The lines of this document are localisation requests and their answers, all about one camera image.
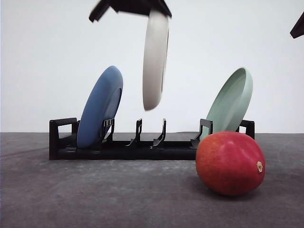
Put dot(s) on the blue plate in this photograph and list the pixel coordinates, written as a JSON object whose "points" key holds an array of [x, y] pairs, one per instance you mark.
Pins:
{"points": [[101, 103]]}

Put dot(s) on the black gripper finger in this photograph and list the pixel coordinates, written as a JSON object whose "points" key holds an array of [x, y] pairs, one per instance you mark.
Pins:
{"points": [[129, 6], [298, 29]]}

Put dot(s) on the red pomegranate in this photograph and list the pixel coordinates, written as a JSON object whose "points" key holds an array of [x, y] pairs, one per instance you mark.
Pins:
{"points": [[230, 163]]}

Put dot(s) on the white plate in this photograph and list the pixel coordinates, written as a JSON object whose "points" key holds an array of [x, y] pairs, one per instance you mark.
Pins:
{"points": [[155, 56]]}

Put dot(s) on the black plastic dish rack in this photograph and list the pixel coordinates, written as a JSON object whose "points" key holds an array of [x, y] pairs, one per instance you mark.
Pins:
{"points": [[63, 138]]}

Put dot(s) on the green plate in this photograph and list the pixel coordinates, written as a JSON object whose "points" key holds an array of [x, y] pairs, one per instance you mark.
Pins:
{"points": [[230, 104]]}

